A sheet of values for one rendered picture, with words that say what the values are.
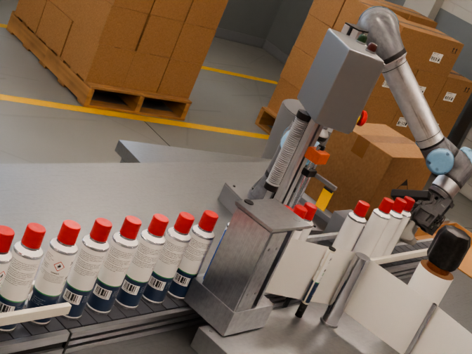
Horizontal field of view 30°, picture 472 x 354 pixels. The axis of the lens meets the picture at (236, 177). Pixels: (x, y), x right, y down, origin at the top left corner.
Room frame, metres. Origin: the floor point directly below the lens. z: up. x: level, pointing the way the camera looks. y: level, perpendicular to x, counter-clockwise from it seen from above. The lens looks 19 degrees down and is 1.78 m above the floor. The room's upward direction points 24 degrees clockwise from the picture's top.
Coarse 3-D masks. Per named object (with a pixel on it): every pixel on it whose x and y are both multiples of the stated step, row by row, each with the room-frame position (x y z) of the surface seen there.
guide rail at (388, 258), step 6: (408, 252) 2.47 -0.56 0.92; (414, 252) 2.50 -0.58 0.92; (420, 252) 2.52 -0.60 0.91; (426, 252) 2.56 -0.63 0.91; (372, 258) 2.30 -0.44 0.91; (378, 258) 2.32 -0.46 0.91; (384, 258) 2.34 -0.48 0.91; (390, 258) 2.37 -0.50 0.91; (396, 258) 2.41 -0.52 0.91; (402, 258) 2.44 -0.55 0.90; (408, 258) 2.47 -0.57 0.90; (378, 264) 2.33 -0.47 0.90
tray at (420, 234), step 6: (420, 228) 2.89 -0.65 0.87; (438, 228) 3.01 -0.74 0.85; (462, 228) 3.10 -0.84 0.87; (414, 234) 2.88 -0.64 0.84; (420, 234) 2.91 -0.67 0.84; (426, 234) 2.95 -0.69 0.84; (468, 234) 3.08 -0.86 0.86; (468, 252) 2.97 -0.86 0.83; (468, 258) 2.90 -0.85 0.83; (462, 264) 2.82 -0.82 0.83; (468, 264) 2.85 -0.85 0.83; (462, 270) 2.76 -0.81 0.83; (468, 270) 2.78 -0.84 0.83; (468, 276) 2.74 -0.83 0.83
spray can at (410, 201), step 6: (408, 198) 2.41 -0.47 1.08; (408, 204) 2.40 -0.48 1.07; (408, 210) 2.41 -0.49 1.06; (408, 216) 2.40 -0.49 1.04; (402, 222) 2.40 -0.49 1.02; (402, 228) 2.40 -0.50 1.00; (396, 234) 2.40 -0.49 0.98; (396, 240) 2.40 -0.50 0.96; (390, 246) 2.40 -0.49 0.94; (384, 252) 2.39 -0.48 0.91; (390, 252) 2.40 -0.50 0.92
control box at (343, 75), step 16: (336, 32) 2.10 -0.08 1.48; (320, 48) 2.12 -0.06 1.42; (336, 48) 2.03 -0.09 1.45; (352, 48) 1.98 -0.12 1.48; (320, 64) 2.08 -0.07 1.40; (336, 64) 2.00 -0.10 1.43; (352, 64) 1.98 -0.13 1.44; (368, 64) 1.99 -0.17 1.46; (384, 64) 2.01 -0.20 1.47; (320, 80) 2.04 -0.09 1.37; (336, 80) 1.97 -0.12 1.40; (352, 80) 1.98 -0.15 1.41; (368, 80) 2.00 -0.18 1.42; (304, 96) 2.08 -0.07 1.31; (320, 96) 2.00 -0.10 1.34; (336, 96) 1.98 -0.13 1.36; (352, 96) 1.99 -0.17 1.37; (368, 96) 2.01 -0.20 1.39; (320, 112) 1.97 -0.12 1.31; (336, 112) 1.98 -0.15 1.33; (352, 112) 2.00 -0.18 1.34; (336, 128) 1.99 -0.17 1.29; (352, 128) 2.01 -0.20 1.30
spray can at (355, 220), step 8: (360, 200) 2.21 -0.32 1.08; (360, 208) 2.19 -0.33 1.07; (368, 208) 2.20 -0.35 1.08; (352, 216) 2.19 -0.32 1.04; (360, 216) 2.19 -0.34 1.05; (344, 224) 2.20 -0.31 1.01; (352, 224) 2.18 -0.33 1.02; (360, 224) 2.18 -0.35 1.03; (344, 232) 2.18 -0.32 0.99; (352, 232) 2.18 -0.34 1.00; (336, 240) 2.19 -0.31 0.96; (344, 240) 2.18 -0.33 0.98; (352, 240) 2.18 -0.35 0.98; (336, 248) 2.18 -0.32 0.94; (344, 248) 2.18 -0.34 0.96; (352, 248) 2.20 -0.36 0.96
